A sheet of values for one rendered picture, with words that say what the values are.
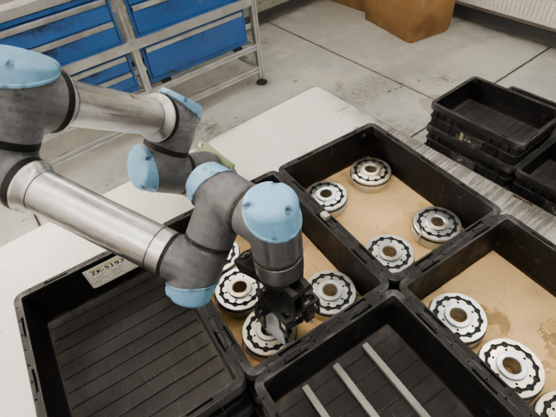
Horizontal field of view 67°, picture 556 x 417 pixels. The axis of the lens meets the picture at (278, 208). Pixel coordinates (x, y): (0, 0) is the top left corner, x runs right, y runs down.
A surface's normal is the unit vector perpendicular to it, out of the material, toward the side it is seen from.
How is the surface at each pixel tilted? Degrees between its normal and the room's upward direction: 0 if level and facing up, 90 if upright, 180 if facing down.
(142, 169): 57
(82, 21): 90
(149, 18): 90
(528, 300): 0
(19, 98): 82
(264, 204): 0
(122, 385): 0
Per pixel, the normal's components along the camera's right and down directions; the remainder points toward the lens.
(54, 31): 0.62, 0.54
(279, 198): -0.09, -0.68
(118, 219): 0.12, -0.51
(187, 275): -0.22, 0.18
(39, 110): 0.84, 0.45
